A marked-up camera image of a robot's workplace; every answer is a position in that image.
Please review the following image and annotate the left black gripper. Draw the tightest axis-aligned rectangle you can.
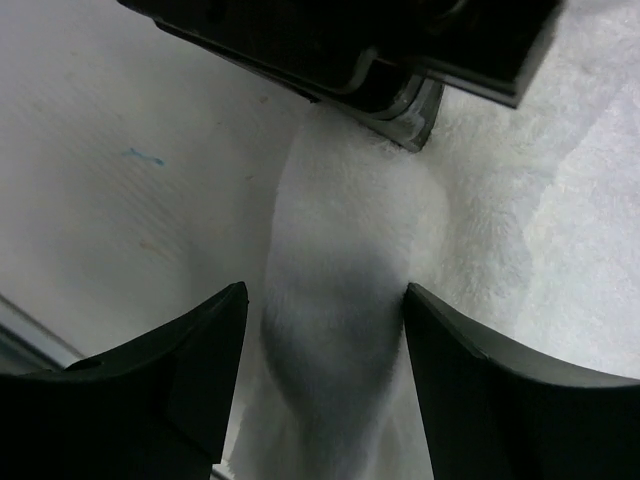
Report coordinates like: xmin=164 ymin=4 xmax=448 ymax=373
xmin=126 ymin=0 xmax=565 ymax=151

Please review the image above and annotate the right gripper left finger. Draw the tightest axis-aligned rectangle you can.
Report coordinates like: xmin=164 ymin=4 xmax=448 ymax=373
xmin=1 ymin=282 xmax=249 ymax=479

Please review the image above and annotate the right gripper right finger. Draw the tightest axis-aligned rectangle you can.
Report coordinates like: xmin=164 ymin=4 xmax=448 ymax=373
xmin=403 ymin=284 xmax=639 ymax=480

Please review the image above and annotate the white towel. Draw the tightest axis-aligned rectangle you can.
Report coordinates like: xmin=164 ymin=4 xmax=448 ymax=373
xmin=229 ymin=1 xmax=639 ymax=479

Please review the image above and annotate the aluminium mounting rail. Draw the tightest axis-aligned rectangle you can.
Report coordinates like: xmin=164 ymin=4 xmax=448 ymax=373
xmin=1 ymin=295 xmax=86 ymax=371

